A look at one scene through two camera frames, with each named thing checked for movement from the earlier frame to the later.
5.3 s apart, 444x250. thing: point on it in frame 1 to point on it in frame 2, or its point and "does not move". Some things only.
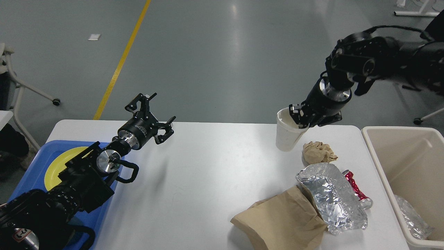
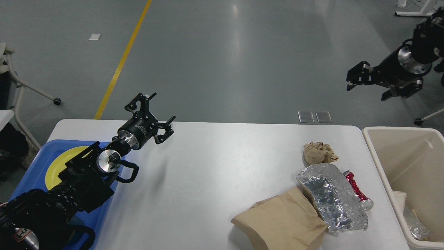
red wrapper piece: (366, 202) does not move
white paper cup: (288, 134) to (398, 199)
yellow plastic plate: (58, 164) does not move
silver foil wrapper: (337, 203) does not move
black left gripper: (137, 133) does not move
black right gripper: (322, 100) to (399, 68)
